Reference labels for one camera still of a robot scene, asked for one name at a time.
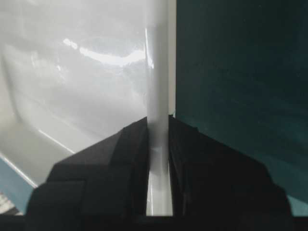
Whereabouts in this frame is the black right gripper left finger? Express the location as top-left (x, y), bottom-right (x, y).
top-left (25, 118), bottom-right (149, 231)

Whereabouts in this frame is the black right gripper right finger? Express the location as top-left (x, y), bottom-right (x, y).
top-left (168, 117), bottom-right (293, 231)

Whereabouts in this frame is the white plastic tray case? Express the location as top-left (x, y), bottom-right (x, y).
top-left (0, 0), bottom-right (177, 216)

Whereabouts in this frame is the teal table mat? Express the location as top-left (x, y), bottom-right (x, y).
top-left (0, 0), bottom-right (308, 214)

